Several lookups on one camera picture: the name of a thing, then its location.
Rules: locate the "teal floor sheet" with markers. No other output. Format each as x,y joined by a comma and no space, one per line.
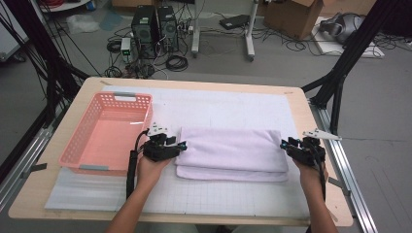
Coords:
110,20

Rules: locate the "white metal stand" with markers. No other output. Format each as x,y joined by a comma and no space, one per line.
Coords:
250,35

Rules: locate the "pink plastic basket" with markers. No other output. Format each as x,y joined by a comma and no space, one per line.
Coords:
110,142

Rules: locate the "white round table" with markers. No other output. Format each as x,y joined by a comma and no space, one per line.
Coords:
64,6

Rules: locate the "person's left hand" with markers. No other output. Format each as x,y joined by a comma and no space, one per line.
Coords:
150,173

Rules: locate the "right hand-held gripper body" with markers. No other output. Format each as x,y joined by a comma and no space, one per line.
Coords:
309,153

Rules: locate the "white cabinet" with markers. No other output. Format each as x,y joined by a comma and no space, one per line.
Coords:
9,39

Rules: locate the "black flat device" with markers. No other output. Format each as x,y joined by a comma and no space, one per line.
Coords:
233,22

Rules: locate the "lilac butterfly-print towel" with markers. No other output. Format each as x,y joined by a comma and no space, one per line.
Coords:
233,149

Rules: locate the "grey rounded device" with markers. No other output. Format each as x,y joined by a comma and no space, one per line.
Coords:
343,27

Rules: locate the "black metal frame strut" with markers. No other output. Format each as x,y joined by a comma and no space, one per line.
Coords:
39,42
359,43

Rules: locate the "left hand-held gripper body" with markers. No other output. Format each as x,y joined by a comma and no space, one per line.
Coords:
158,150

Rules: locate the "brown cardboard box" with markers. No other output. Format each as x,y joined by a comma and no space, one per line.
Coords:
291,19

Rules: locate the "small white power box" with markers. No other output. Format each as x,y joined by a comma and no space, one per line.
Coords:
125,47

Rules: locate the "white floor board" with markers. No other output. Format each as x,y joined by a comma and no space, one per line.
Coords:
327,47

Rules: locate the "aluminium rail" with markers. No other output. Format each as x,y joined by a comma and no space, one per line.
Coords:
19,165
358,207

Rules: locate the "large black computer tower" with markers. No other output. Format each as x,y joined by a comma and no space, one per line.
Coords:
144,32

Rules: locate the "grey table bracket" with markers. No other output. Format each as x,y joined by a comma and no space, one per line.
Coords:
34,169
338,184

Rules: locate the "clear plastic bag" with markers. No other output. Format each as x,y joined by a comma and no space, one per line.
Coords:
81,23

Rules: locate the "slim black computer tower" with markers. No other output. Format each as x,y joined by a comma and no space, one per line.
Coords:
168,29

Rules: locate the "person's right hand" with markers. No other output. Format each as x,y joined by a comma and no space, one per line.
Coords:
312,178

